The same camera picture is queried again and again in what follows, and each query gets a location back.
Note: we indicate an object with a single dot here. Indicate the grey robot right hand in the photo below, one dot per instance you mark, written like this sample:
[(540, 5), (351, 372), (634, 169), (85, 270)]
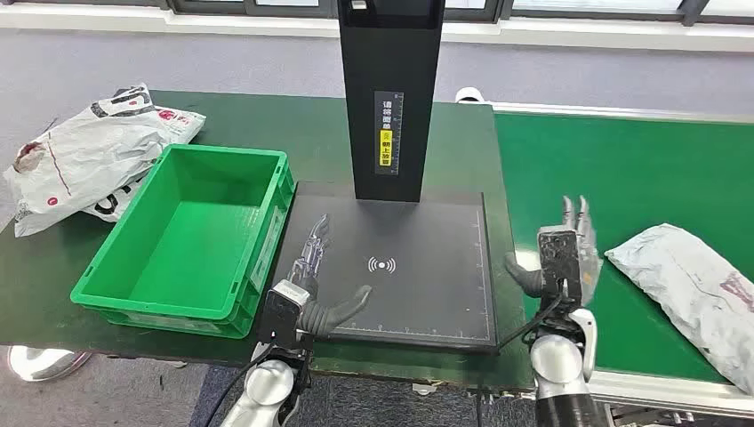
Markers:
[(589, 265)]

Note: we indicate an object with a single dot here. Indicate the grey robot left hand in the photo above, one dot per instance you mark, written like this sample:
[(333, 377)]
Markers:
[(309, 312)]

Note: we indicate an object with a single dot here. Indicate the grey plastic mailer parcel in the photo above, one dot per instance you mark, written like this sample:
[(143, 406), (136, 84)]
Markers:
[(677, 283)]

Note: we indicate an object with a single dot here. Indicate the green conveyor belt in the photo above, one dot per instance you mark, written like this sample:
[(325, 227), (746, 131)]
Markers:
[(618, 177)]

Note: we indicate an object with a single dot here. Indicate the black inbound scanner machine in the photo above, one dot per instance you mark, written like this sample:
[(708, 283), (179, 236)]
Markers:
[(412, 283)]

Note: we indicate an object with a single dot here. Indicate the dark blue floor mat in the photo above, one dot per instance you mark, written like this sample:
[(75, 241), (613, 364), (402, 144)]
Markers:
[(365, 406)]

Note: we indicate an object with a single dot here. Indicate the green plastic crate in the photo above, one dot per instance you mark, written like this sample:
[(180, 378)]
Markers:
[(194, 247)]

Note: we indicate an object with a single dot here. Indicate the dark green table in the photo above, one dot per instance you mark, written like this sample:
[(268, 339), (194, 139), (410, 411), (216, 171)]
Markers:
[(294, 129)]

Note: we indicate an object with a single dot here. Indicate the black yellow ruler label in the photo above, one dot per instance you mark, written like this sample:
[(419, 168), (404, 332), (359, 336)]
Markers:
[(389, 118)]

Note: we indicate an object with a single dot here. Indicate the white bag with black print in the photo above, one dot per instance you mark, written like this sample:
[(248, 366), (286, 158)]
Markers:
[(177, 127)]

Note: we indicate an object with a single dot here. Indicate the chrome round base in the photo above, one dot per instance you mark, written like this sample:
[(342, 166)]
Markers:
[(41, 362)]

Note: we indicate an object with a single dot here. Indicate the crumpled white red-line bag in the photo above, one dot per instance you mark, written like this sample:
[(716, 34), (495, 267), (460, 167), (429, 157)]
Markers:
[(76, 159)]

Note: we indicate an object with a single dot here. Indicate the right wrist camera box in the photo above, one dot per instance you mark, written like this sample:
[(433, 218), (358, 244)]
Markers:
[(558, 265)]

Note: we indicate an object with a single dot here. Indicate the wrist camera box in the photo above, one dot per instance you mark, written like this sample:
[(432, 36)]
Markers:
[(558, 265), (277, 315)]

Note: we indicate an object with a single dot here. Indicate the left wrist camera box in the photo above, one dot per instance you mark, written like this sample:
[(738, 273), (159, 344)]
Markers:
[(277, 315)]

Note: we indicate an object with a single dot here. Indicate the white table bracket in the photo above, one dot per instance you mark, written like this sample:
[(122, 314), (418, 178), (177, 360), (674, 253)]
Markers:
[(425, 389)]

